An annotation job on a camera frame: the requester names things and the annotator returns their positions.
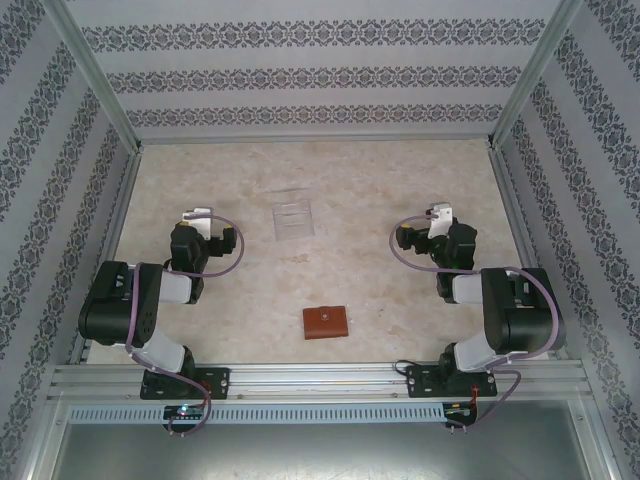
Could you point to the brown leather card holder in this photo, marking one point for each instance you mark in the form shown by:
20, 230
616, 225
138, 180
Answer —
325, 327

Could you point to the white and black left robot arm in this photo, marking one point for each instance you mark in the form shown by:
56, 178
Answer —
115, 305

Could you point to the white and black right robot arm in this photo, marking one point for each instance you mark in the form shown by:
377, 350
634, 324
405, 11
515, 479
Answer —
530, 320

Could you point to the clear plastic box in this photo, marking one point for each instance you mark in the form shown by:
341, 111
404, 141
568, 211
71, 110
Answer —
292, 220

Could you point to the grey metal sheet panel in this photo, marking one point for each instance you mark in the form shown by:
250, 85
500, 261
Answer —
320, 455

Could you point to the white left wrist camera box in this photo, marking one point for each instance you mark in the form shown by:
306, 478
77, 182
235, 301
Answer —
200, 220

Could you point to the aluminium table side rail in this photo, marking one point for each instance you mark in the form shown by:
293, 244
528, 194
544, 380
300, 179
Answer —
519, 225
112, 240

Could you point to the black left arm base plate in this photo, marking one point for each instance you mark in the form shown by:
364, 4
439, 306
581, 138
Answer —
217, 382

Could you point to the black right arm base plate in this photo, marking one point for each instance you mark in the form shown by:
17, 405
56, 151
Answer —
420, 382

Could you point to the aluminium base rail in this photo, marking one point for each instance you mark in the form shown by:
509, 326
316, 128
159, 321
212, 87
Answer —
320, 382

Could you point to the aluminium frame post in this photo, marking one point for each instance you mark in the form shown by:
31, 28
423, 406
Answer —
95, 75
537, 75

